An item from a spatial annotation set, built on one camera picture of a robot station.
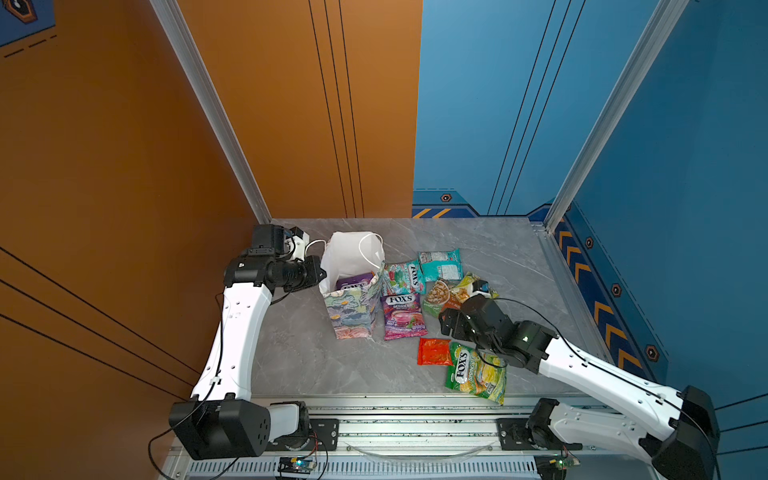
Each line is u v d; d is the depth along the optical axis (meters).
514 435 0.72
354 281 0.96
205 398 0.38
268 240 0.57
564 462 0.70
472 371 0.81
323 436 0.73
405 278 0.99
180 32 0.72
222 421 0.38
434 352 0.86
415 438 0.75
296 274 0.63
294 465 0.71
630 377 0.45
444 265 1.05
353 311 0.79
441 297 0.97
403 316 0.91
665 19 0.70
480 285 0.69
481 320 0.57
